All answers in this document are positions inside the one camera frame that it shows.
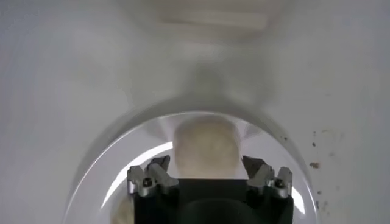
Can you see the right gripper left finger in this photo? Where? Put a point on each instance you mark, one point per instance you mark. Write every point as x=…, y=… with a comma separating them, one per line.
x=158, y=176

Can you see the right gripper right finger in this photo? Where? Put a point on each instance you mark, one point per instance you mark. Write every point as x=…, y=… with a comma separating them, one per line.
x=262, y=176

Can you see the white steamed baozi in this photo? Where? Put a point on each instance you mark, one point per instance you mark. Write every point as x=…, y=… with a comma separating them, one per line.
x=207, y=149

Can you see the stainless steel steamer basket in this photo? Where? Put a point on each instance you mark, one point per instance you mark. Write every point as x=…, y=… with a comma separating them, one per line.
x=213, y=20

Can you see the large white plate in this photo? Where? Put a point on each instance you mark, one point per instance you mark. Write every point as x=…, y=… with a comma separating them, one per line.
x=122, y=158

